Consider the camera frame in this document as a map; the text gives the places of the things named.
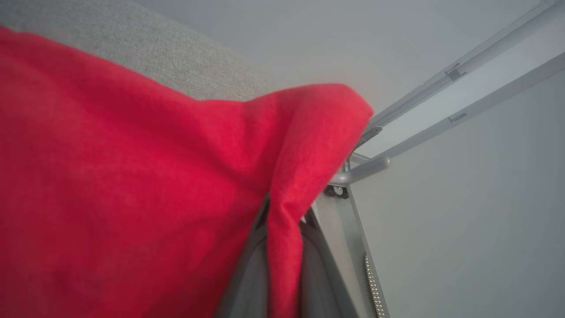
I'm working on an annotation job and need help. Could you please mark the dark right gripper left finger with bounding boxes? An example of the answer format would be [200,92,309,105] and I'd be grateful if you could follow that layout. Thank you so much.
[215,197,271,318]

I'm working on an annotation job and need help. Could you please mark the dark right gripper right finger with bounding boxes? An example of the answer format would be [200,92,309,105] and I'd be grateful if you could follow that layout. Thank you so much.
[300,210,358,318]

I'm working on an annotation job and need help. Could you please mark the red jersey with white sleeves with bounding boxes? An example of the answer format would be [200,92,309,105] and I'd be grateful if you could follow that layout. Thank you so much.
[0,26,374,318]

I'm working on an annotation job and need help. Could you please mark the small black caster wheel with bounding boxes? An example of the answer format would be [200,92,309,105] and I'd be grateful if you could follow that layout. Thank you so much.
[324,185,350,200]

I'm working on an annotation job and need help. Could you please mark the silver bead chain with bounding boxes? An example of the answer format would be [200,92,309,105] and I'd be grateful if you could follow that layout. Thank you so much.
[364,254,388,318]

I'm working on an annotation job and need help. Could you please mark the grey metal frame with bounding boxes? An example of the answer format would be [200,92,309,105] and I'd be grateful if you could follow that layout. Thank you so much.
[329,52,565,186]

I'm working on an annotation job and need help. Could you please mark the grey metal frame rail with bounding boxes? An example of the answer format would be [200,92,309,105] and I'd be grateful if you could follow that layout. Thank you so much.
[370,0,565,129]

